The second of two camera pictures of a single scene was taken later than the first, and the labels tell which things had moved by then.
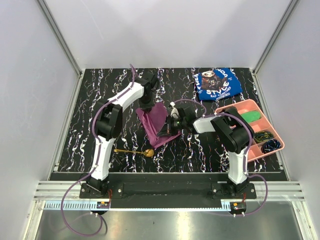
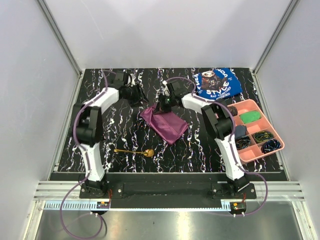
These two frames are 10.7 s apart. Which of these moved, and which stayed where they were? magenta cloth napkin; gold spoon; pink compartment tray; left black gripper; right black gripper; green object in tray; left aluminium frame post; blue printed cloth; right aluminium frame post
Moved: right black gripper; magenta cloth napkin; left black gripper
Stayed: blue printed cloth; green object in tray; gold spoon; left aluminium frame post; right aluminium frame post; pink compartment tray
